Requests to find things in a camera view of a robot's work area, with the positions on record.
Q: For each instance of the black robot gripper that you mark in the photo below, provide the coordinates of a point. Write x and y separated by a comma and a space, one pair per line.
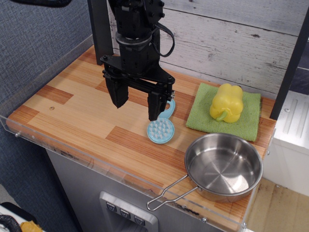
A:
139, 70

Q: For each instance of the light blue scrubber brush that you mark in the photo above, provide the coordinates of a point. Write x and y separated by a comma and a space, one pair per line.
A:
162, 130

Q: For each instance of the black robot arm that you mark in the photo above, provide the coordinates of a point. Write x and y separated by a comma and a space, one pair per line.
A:
138, 24

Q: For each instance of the green cloth mat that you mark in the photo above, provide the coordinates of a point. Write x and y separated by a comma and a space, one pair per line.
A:
246, 127

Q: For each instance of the clear acrylic table guard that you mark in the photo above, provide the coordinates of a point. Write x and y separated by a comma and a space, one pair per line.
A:
67, 109

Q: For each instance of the yellow bell pepper toy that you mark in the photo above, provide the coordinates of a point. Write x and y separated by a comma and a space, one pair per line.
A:
227, 104

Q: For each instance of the grey cabinet front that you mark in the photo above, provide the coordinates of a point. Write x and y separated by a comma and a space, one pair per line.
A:
82, 185

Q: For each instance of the stainless steel pan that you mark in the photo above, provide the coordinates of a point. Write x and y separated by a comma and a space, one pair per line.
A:
222, 168

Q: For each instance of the silver button control panel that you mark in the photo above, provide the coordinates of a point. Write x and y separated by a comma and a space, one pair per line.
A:
125, 217

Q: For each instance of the white appliance right side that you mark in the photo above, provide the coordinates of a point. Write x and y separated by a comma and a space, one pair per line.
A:
287, 160

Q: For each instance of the black vertical post left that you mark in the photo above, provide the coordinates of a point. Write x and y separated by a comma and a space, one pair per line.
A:
101, 31

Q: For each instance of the black vertical post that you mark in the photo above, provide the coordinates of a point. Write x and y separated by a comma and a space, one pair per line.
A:
101, 31
291, 68

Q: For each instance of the black vertical post right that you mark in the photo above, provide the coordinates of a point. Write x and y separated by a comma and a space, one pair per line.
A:
291, 68

